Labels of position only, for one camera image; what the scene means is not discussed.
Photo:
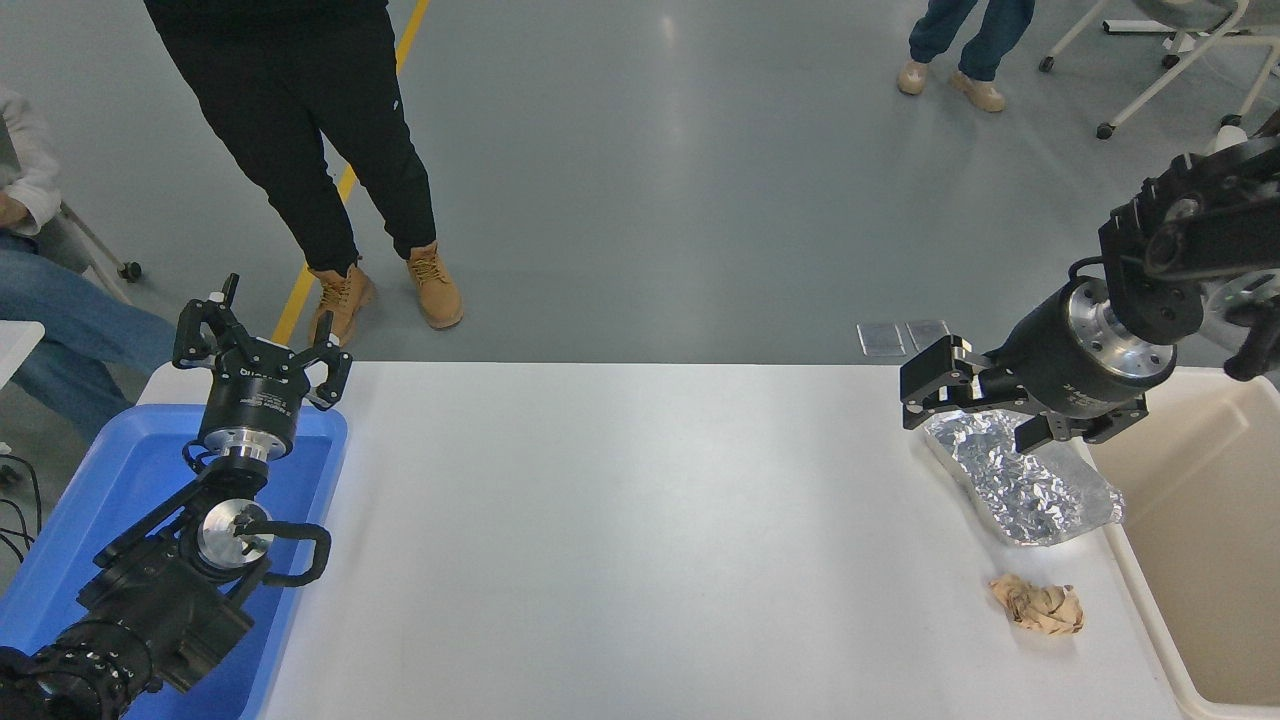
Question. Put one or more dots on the metal floor plate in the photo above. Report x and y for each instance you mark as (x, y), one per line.
(881, 339)
(931, 336)

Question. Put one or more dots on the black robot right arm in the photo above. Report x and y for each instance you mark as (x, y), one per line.
(1170, 250)

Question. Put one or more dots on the seated person's wheeled chair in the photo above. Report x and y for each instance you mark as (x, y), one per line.
(100, 245)

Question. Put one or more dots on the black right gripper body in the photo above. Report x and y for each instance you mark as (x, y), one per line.
(1045, 355)

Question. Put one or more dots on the large pale dustbin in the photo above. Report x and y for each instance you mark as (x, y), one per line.
(1210, 540)

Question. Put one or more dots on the small white side table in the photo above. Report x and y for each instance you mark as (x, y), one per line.
(15, 350)

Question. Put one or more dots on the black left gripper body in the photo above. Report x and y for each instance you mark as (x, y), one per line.
(255, 395)

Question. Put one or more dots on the distant walking person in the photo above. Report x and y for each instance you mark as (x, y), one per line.
(985, 40)

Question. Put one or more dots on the standing person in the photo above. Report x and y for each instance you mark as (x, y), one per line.
(290, 130)

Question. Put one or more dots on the white wheeled chair frame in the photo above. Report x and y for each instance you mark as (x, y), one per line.
(1180, 75)

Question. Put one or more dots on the blue plastic tray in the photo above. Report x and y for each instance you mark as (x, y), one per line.
(120, 470)

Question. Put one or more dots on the silver foil plate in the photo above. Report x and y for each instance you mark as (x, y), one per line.
(1030, 495)

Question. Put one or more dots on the seated person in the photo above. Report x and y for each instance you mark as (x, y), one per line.
(70, 320)

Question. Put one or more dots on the crumpled tan paper ball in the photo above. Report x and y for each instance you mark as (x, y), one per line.
(1040, 605)

